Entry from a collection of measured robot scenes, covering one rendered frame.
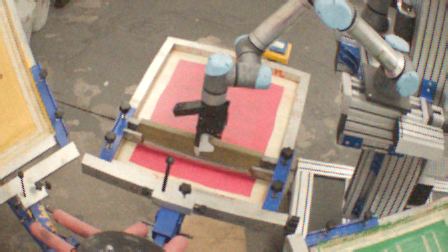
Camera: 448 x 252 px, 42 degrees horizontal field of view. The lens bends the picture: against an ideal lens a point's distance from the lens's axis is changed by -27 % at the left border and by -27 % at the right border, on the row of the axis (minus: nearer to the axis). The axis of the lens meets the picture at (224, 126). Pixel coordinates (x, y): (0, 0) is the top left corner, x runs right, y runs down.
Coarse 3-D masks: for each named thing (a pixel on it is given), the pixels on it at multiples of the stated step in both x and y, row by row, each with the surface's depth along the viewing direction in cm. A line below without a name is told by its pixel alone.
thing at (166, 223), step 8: (160, 216) 215; (168, 216) 216; (176, 216) 216; (160, 224) 212; (168, 224) 213; (176, 224) 216; (152, 232) 210; (160, 232) 210; (168, 232) 210; (168, 240) 211
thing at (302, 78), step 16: (176, 48) 292; (192, 48) 291; (208, 48) 291; (160, 64) 279; (272, 64) 289; (144, 80) 271; (304, 80) 285; (144, 96) 266; (304, 96) 277; (288, 128) 262; (288, 144) 256; (112, 160) 237; (208, 192) 234
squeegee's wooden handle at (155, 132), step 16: (144, 128) 243; (160, 128) 242; (176, 128) 243; (160, 144) 246; (176, 144) 244; (192, 144) 242; (224, 144) 241; (224, 160) 243; (240, 160) 242; (256, 160) 240
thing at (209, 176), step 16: (272, 96) 280; (272, 112) 273; (256, 128) 265; (272, 128) 266; (240, 144) 258; (256, 144) 259; (192, 176) 243; (208, 176) 244; (224, 176) 245; (240, 176) 246; (240, 192) 241
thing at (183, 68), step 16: (192, 64) 287; (176, 80) 279; (160, 96) 270; (160, 112) 264; (192, 128) 260; (144, 160) 245; (160, 160) 246; (176, 160) 247; (192, 160) 249; (176, 176) 242
